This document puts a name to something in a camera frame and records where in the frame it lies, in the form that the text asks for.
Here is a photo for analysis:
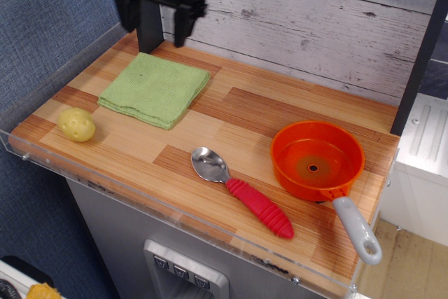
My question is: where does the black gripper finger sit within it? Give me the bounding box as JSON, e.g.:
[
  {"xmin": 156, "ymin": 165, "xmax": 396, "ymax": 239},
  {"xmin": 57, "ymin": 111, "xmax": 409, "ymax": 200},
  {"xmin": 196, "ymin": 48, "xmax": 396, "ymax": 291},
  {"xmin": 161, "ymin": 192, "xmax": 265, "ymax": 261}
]
[
  {"xmin": 174, "ymin": 5, "xmax": 197, "ymax": 48},
  {"xmin": 115, "ymin": 0, "xmax": 141, "ymax": 32}
]

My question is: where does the green towel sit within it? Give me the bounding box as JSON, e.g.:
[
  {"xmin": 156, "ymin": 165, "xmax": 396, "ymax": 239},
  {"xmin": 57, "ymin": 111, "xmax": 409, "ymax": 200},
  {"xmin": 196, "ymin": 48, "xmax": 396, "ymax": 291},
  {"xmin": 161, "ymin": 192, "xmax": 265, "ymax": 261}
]
[{"xmin": 98, "ymin": 53, "xmax": 210, "ymax": 130}]

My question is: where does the yellow toy potato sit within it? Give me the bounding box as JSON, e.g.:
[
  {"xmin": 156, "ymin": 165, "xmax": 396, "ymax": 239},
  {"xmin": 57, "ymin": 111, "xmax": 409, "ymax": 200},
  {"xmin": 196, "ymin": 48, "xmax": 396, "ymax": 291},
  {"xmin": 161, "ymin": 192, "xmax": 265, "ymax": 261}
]
[{"xmin": 57, "ymin": 107, "xmax": 96, "ymax": 142}]

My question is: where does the grey toy fridge cabinet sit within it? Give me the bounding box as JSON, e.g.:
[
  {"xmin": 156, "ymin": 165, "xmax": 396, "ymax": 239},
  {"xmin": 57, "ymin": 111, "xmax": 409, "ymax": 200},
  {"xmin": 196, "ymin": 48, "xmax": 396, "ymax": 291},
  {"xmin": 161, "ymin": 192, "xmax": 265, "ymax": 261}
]
[{"xmin": 68, "ymin": 180, "xmax": 320, "ymax": 298}]

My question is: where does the silver dispenser button panel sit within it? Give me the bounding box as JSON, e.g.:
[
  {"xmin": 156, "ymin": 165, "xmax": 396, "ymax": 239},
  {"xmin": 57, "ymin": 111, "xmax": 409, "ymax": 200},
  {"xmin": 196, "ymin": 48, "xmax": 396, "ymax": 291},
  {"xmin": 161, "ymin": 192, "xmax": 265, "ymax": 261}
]
[{"xmin": 143, "ymin": 239, "xmax": 230, "ymax": 298}]

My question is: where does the clear acrylic table guard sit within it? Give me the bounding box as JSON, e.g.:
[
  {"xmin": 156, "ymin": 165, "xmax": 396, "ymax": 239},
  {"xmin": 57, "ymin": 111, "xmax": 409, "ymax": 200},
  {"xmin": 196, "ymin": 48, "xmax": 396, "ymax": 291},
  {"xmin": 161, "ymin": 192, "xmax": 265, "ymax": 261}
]
[{"xmin": 1, "ymin": 8, "xmax": 401, "ymax": 298}]

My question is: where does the white toy sink unit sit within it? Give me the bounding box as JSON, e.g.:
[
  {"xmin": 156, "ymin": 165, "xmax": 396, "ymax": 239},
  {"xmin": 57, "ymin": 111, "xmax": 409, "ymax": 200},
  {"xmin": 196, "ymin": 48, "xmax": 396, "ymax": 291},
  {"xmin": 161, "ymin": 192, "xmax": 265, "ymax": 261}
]
[{"xmin": 379, "ymin": 94, "xmax": 447, "ymax": 246}]

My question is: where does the black and yellow floor object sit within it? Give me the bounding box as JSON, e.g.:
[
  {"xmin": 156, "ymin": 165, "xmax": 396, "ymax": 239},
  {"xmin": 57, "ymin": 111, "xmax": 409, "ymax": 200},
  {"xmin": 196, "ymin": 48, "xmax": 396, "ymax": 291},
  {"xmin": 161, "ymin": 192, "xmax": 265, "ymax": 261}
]
[{"xmin": 1, "ymin": 256, "xmax": 63, "ymax": 298}]

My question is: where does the dark left shelf post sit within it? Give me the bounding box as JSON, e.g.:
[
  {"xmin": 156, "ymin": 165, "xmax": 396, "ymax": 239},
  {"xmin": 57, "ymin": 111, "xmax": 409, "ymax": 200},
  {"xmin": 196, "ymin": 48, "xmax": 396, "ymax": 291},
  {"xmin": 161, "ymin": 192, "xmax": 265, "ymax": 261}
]
[{"xmin": 137, "ymin": 0, "xmax": 164, "ymax": 54}]

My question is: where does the dark shelf post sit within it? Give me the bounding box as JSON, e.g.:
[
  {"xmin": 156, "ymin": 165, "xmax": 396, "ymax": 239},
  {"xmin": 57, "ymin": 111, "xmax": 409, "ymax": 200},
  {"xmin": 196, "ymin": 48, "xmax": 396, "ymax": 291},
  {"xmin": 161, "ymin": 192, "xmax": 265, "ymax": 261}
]
[
  {"xmin": 390, "ymin": 0, "xmax": 447, "ymax": 136},
  {"xmin": 137, "ymin": 0, "xmax": 164, "ymax": 54}
]

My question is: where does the metal spoon red handle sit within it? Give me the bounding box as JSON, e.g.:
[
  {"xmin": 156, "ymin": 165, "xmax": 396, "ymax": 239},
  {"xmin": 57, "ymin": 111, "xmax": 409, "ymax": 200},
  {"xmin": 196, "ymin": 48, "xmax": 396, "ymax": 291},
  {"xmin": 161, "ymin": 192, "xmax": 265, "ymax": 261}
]
[{"xmin": 191, "ymin": 147, "xmax": 295, "ymax": 239}]

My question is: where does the orange toy pot grey handle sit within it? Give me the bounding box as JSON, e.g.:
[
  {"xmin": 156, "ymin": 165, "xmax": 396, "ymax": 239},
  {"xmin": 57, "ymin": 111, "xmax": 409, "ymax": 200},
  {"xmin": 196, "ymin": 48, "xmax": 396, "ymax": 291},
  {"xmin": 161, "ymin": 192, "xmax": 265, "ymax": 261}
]
[{"xmin": 270, "ymin": 120, "xmax": 382, "ymax": 265}]

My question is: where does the dark right shelf post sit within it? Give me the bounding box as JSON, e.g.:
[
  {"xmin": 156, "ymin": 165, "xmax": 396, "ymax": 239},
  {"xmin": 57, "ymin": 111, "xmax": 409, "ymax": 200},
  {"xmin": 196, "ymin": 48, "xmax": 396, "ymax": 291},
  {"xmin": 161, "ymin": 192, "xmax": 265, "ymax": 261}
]
[{"xmin": 390, "ymin": 0, "xmax": 447, "ymax": 136}]

